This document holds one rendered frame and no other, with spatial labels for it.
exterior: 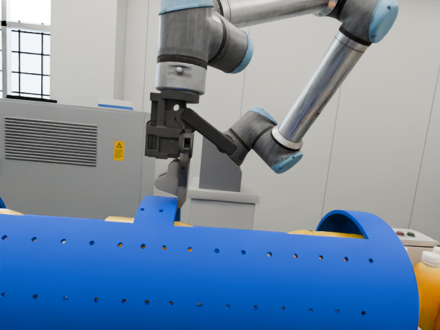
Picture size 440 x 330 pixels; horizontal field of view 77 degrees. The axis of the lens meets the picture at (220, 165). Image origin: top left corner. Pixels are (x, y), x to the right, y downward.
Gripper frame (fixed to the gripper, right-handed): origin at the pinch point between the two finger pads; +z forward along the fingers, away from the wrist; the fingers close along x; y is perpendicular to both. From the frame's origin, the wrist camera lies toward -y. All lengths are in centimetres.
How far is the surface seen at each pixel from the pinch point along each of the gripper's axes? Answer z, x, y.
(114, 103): -26, -169, 68
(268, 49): -109, -276, -69
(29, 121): -7, -154, 122
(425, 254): 13, -12, -63
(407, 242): 14, -24, -67
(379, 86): -81, -273, -206
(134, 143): 2, -152, 47
